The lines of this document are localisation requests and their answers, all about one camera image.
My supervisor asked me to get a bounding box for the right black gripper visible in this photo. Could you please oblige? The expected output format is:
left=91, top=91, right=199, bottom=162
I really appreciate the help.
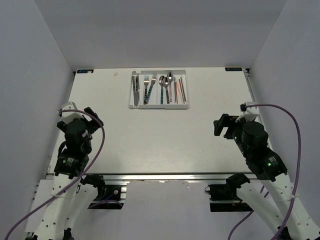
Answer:
left=213, top=113, right=250, bottom=158

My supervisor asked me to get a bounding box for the green handled knife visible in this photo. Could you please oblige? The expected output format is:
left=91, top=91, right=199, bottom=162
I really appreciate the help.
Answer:
left=135, top=75, right=140, bottom=107

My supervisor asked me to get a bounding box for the dark handled knife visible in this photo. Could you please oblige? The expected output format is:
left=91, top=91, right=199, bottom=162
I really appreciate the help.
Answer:
left=131, top=75, right=137, bottom=107

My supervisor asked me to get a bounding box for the orange chopstick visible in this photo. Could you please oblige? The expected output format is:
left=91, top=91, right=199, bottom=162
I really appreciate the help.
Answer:
left=178, top=78, right=186, bottom=103
left=174, top=81, right=179, bottom=104

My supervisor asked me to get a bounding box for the dark handled fork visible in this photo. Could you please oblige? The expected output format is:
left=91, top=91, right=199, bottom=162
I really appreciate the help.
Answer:
left=143, top=75, right=149, bottom=105

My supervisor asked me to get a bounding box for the pink handled spoon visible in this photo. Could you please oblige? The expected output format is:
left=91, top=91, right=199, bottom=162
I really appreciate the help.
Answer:
left=167, top=72, right=173, bottom=103

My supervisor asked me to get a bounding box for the dark handled spoon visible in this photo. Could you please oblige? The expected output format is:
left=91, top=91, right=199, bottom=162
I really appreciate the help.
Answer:
left=162, top=77, right=170, bottom=104

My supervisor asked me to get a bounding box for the green handled fork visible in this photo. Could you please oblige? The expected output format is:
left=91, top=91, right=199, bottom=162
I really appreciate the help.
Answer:
left=147, top=73, right=157, bottom=101

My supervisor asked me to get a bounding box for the green handled spoon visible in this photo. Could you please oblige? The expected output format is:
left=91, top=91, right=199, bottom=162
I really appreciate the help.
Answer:
left=159, top=75, right=165, bottom=105

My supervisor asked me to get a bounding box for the pink handled knife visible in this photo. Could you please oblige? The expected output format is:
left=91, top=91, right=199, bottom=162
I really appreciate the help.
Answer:
left=136, top=74, right=140, bottom=92

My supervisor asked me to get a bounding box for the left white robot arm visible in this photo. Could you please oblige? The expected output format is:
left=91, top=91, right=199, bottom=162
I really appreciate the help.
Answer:
left=30, top=101, right=106, bottom=240

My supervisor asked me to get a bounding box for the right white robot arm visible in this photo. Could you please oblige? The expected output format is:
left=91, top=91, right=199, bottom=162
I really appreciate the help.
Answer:
left=213, top=113, right=320, bottom=240

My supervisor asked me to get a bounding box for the left blue corner sticker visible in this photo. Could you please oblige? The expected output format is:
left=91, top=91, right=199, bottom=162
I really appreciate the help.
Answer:
left=76, top=69, right=94, bottom=74

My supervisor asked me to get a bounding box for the blue corner sticker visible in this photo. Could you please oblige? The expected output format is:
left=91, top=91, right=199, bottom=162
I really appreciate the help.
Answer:
left=76, top=69, right=94, bottom=74
left=224, top=67, right=243, bottom=72

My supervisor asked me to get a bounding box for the right blue corner sticker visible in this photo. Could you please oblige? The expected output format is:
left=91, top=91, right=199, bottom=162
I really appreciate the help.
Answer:
left=224, top=67, right=243, bottom=72

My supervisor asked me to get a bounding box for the white divided utensil tray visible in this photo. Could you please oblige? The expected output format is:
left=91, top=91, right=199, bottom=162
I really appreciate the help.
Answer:
left=129, top=69, right=189, bottom=110

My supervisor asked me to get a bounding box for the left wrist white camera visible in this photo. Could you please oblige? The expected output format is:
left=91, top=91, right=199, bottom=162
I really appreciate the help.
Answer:
left=56, top=101, right=84, bottom=124

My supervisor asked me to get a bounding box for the wrist white camera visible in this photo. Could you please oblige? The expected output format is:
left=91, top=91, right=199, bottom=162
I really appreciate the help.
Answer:
left=56, top=101, right=84, bottom=124
left=235, top=101, right=260, bottom=123

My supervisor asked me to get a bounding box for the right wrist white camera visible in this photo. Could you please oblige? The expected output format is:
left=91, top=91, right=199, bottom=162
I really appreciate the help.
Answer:
left=235, top=101, right=260, bottom=123

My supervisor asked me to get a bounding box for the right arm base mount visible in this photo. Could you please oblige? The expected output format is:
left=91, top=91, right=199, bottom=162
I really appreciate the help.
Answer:
left=204, top=184, right=252, bottom=213

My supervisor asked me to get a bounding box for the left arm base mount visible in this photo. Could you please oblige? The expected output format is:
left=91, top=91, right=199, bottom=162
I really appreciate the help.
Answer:
left=82, top=175, right=127, bottom=210

